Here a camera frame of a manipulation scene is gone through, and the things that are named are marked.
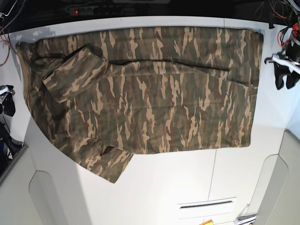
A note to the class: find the black power strip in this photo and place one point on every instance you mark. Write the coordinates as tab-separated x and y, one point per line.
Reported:
93	10

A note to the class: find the grey stapler tool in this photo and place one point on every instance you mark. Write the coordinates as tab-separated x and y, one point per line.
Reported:
245	220

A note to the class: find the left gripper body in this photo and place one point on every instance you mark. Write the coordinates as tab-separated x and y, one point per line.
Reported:
289	56

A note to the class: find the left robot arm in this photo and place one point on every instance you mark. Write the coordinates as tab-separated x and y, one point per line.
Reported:
292	21

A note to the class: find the black equipment at left edge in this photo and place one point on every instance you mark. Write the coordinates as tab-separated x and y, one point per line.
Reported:
6	139

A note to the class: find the camouflage T-shirt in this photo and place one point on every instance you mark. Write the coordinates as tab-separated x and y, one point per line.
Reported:
101	97

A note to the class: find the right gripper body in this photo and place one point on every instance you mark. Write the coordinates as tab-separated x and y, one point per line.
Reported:
5	90

